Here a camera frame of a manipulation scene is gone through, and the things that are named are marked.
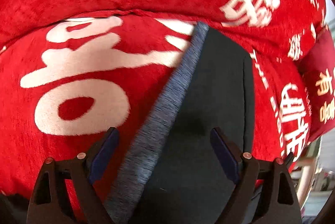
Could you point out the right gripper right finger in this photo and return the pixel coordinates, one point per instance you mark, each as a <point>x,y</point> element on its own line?
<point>278,202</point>

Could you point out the black pants with patterned lining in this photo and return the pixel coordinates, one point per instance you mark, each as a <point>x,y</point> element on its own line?
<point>171,173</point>

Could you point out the dark red pillow gold characters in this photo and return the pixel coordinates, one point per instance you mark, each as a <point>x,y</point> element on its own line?
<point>317,70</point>

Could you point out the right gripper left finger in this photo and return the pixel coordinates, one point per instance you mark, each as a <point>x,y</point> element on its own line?
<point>50,202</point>

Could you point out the red bed cover white characters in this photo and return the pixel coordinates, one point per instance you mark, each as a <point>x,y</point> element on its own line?
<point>63,85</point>

